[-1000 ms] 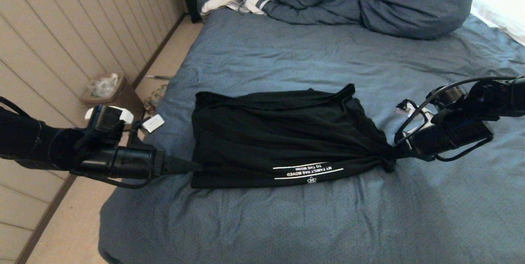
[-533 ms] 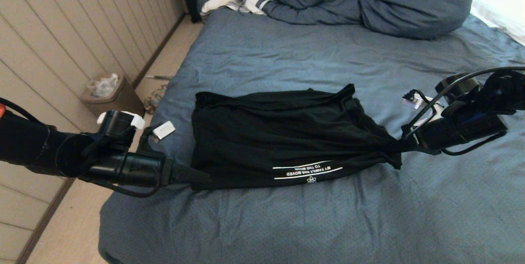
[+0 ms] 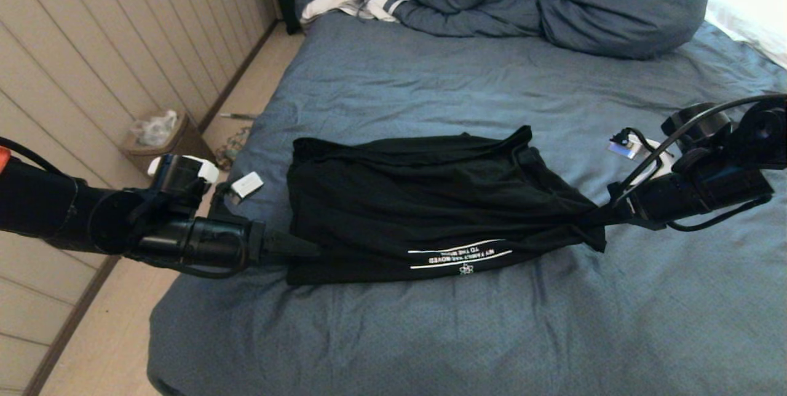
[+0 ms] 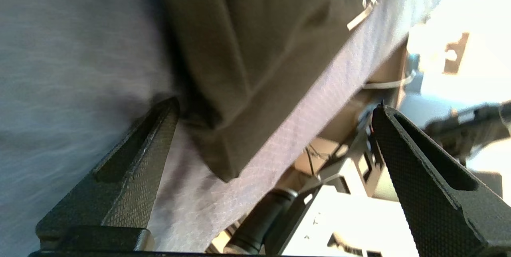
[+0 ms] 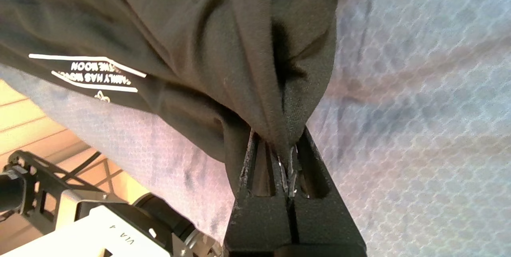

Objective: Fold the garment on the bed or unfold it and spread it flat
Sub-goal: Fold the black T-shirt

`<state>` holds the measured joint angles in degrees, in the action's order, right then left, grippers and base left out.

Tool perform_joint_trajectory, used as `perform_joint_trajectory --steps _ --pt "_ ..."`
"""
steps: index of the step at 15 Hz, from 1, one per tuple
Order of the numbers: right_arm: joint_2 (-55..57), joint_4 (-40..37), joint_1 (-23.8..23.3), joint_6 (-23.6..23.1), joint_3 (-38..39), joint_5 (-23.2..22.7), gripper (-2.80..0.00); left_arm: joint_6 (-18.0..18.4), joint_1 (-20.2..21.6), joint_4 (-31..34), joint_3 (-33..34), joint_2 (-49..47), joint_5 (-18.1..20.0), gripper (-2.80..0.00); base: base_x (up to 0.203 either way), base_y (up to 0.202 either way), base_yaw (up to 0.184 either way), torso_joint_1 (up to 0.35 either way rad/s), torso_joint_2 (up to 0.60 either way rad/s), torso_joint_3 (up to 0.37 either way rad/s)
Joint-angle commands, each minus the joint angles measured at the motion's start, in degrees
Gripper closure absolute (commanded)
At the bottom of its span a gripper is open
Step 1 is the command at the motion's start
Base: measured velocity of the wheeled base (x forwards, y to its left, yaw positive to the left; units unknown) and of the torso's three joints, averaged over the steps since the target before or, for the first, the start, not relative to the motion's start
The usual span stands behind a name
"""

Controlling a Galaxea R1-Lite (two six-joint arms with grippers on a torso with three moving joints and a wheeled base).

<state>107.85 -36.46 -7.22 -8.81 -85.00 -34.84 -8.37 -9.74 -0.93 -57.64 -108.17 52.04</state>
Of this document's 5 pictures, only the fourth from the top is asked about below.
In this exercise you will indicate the black moon print T-shirt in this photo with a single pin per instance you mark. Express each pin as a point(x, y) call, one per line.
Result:
point(259, 49)

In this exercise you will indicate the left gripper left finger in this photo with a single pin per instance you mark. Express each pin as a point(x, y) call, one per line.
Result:
point(119, 193)

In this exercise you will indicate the brown cardboard box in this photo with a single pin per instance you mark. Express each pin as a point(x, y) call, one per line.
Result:
point(379, 101)

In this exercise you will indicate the white and black robot chassis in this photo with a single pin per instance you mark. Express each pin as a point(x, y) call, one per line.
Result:
point(339, 217)

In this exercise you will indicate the blue bed sheet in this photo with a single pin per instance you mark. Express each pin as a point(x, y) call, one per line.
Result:
point(80, 69)

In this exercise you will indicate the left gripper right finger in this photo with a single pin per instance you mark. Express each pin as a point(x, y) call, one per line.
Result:
point(431, 193)

